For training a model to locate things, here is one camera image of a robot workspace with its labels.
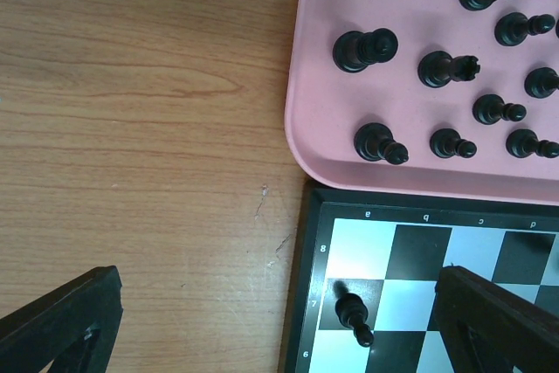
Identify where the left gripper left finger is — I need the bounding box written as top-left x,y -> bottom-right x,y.
1,266 -> 123,372

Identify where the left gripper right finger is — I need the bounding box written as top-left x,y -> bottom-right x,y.
434,266 -> 558,372

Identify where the black pawn on board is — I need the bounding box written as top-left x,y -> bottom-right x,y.
333,280 -> 374,348

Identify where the black and white chessboard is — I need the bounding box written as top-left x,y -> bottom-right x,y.
284,188 -> 558,372

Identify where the black pawn tray bottom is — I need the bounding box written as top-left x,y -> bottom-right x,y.
430,128 -> 477,159

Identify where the black bishop tray bottom left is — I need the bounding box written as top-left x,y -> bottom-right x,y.
354,122 -> 409,165

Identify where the pink plastic tray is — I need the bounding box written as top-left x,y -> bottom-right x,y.
285,0 -> 558,204

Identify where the black rook in tray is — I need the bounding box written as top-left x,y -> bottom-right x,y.
418,51 -> 480,88

